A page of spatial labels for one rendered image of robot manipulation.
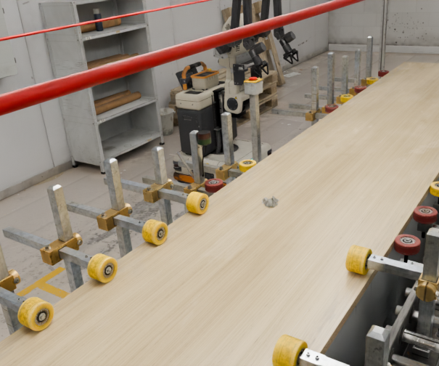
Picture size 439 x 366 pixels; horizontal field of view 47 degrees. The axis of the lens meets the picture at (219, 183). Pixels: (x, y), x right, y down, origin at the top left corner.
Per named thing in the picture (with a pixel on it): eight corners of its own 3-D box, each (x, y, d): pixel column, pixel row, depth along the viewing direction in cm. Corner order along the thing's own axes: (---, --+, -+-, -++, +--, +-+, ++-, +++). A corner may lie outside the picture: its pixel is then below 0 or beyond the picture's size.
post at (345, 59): (340, 122, 368) (342, 55, 349) (342, 120, 371) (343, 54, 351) (345, 123, 366) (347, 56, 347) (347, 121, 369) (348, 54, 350)
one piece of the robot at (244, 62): (228, 84, 392) (227, 56, 383) (247, 76, 412) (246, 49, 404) (247, 86, 383) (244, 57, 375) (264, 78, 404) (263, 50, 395)
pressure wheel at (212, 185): (203, 206, 223) (200, 182, 218) (213, 199, 229) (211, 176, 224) (218, 210, 219) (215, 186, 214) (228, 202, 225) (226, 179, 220)
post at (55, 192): (75, 308, 181) (46, 186, 162) (82, 302, 184) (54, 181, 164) (81, 311, 179) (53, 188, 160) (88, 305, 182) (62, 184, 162)
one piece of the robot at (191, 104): (181, 166, 436) (169, 70, 402) (216, 146, 477) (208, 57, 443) (212, 173, 418) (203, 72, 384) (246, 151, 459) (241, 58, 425)
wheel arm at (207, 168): (178, 168, 261) (177, 160, 260) (182, 165, 264) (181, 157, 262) (250, 182, 238) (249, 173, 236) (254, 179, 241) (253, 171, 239)
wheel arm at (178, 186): (142, 184, 244) (141, 176, 242) (147, 181, 246) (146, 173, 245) (217, 202, 220) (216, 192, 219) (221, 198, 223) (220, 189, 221)
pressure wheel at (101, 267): (90, 253, 155) (108, 253, 162) (83, 278, 155) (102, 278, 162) (104, 257, 152) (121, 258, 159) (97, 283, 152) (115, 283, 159)
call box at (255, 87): (244, 96, 255) (243, 80, 252) (251, 92, 261) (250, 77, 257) (256, 96, 252) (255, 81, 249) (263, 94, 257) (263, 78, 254)
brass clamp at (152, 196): (143, 200, 204) (141, 189, 202) (164, 187, 214) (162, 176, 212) (154, 203, 201) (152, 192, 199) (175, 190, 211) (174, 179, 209)
